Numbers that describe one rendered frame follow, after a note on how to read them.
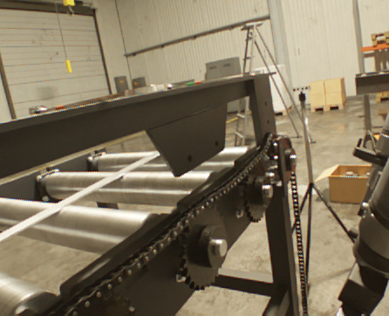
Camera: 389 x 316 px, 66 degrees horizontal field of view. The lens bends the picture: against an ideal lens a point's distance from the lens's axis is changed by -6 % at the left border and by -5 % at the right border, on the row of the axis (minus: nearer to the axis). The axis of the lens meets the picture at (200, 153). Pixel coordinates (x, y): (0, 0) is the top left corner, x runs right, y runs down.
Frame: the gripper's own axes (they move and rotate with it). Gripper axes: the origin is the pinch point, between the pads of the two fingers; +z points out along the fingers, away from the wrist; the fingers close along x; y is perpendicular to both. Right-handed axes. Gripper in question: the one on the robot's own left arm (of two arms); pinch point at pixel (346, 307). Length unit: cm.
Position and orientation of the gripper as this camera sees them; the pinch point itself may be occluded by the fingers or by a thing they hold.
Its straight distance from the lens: 61.8
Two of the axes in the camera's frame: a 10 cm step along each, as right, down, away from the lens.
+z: -0.7, 8.4, 5.4
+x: -6.3, 3.8, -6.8
